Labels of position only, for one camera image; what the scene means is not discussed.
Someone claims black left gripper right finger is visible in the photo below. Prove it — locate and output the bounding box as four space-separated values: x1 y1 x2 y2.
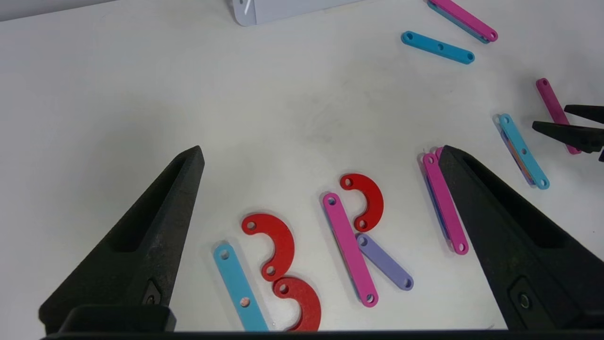
438 144 604 330

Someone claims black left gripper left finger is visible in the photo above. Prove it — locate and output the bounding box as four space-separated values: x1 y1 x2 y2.
38 145 205 337

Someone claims purple short bar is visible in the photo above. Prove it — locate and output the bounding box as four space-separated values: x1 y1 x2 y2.
356 233 415 291

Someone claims red curved letter piece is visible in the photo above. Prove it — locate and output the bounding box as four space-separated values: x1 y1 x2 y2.
340 173 385 233
273 277 322 332
241 213 296 283

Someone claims white BRAIN sign card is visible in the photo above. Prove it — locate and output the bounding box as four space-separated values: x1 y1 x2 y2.
233 0 361 27

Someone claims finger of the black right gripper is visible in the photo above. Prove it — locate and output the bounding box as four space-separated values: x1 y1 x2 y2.
532 121 604 154
564 104 604 125

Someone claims blue bar with holes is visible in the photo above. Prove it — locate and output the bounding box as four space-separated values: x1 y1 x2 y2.
213 242 270 332
497 113 551 190
401 31 476 65

